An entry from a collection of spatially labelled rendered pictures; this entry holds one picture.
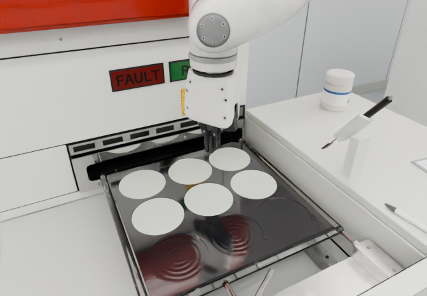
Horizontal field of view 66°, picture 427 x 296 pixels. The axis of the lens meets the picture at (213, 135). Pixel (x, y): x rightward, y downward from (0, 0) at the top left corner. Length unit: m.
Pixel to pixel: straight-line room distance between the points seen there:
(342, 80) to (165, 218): 0.55
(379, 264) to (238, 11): 0.45
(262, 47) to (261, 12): 2.27
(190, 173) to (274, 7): 0.42
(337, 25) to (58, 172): 2.76
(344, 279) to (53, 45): 0.65
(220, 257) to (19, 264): 0.39
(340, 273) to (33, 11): 0.66
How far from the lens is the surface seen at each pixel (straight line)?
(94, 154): 0.79
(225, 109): 0.59
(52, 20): 0.64
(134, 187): 0.73
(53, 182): 0.83
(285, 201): 0.70
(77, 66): 0.72
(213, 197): 0.69
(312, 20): 3.00
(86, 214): 0.82
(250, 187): 0.72
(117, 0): 0.65
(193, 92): 0.62
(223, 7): 0.47
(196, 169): 0.76
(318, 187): 0.72
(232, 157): 0.81
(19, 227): 0.85
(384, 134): 0.87
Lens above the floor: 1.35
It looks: 30 degrees down
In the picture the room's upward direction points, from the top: straight up
